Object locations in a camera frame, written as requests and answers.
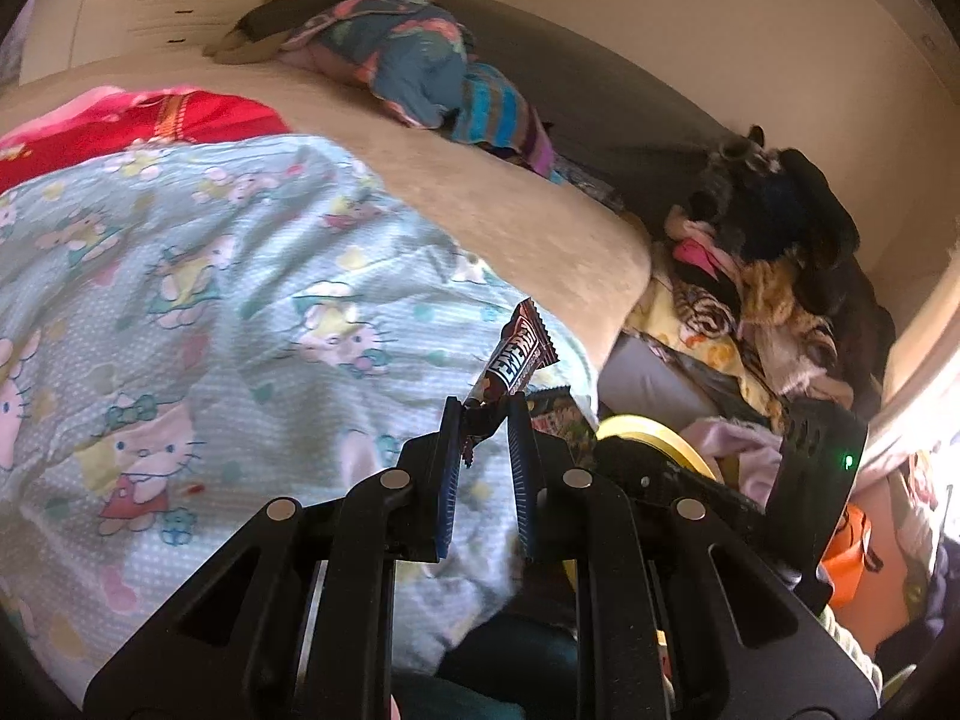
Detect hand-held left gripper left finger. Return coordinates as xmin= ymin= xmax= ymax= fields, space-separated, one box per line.
xmin=84 ymin=396 xmax=470 ymax=720

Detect grey furry item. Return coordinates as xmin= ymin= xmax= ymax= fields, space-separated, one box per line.
xmin=701 ymin=126 xmax=785 ymax=196

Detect grey headboard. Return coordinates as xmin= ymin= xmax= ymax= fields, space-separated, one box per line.
xmin=435 ymin=0 xmax=751 ymax=241

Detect pile of dark clothes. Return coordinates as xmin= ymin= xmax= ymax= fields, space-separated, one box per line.
xmin=667 ymin=127 xmax=897 ymax=398

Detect dark printed snack wrapper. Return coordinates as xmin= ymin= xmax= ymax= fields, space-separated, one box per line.
xmin=525 ymin=386 xmax=601 ymax=466

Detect grey patterned cloth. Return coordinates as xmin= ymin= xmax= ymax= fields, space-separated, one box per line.
xmin=555 ymin=154 xmax=627 ymax=215

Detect pale printed cloth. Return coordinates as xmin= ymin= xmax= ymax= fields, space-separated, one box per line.
xmin=885 ymin=450 xmax=960 ymax=616

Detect grey fabric box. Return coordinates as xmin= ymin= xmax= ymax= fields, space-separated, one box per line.
xmin=600 ymin=334 xmax=721 ymax=432

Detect person's dark trousers leg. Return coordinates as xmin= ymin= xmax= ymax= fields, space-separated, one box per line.
xmin=390 ymin=611 xmax=582 ymax=720

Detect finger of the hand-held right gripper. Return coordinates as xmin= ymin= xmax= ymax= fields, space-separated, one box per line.
xmin=600 ymin=435 xmax=777 ymax=541

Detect tiger striped cloth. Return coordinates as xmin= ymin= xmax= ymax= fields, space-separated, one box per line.
xmin=671 ymin=281 xmax=740 ymax=342

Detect lavender cloth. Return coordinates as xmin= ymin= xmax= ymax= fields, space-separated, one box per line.
xmin=679 ymin=418 xmax=785 ymax=511

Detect pink cloth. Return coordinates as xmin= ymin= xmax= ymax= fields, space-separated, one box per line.
xmin=671 ymin=221 xmax=743 ymax=275

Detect light blue cartoon blanket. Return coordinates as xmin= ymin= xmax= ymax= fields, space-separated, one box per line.
xmin=0 ymin=133 xmax=601 ymax=691

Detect orange bag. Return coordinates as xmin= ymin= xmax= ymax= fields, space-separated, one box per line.
xmin=821 ymin=502 xmax=882 ymax=608

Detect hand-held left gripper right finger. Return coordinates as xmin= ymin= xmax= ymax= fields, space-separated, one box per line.
xmin=506 ymin=390 xmax=880 ymax=720

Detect olive brown cloth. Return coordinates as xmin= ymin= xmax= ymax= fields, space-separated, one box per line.
xmin=202 ymin=0 xmax=323 ymax=65

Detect beige bed cover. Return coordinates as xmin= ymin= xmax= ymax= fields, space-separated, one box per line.
xmin=0 ymin=60 xmax=653 ymax=383

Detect yellow cartoon cloth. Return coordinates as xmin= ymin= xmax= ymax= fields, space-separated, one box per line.
xmin=626 ymin=277 xmax=788 ymax=428

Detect teal floral quilt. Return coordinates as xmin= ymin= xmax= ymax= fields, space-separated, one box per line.
xmin=281 ymin=0 xmax=481 ymax=128

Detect tan fuzzy cloth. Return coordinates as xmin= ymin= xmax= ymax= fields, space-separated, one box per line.
xmin=739 ymin=259 xmax=837 ymax=383

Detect yellow rimmed black bin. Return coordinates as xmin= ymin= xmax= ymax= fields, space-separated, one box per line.
xmin=566 ymin=412 xmax=725 ymax=593

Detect cream curtain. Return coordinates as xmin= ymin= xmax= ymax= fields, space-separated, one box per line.
xmin=877 ymin=255 xmax=960 ymax=458

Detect red pink printed blanket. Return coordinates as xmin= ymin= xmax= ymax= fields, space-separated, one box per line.
xmin=0 ymin=86 xmax=293 ymax=192

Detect brown snack bar wrapper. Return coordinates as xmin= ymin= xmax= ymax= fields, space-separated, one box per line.
xmin=459 ymin=298 xmax=562 ymax=466

